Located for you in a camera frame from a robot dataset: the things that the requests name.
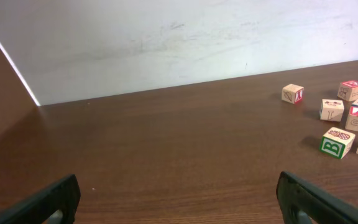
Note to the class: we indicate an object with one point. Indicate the wooden block leaf picture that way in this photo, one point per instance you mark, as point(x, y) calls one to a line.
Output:
point(292, 93)

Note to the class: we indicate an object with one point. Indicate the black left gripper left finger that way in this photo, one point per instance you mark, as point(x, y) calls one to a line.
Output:
point(63, 195)

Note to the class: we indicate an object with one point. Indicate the wooden block green B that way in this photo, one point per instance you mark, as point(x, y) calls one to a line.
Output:
point(337, 142)

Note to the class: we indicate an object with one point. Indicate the wooden block with I outline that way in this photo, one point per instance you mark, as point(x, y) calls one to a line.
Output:
point(331, 110)

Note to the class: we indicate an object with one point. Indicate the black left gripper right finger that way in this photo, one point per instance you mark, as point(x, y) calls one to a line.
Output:
point(303, 202)

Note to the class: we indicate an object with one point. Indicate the wooden block red E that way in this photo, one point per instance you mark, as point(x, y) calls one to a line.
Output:
point(348, 90)

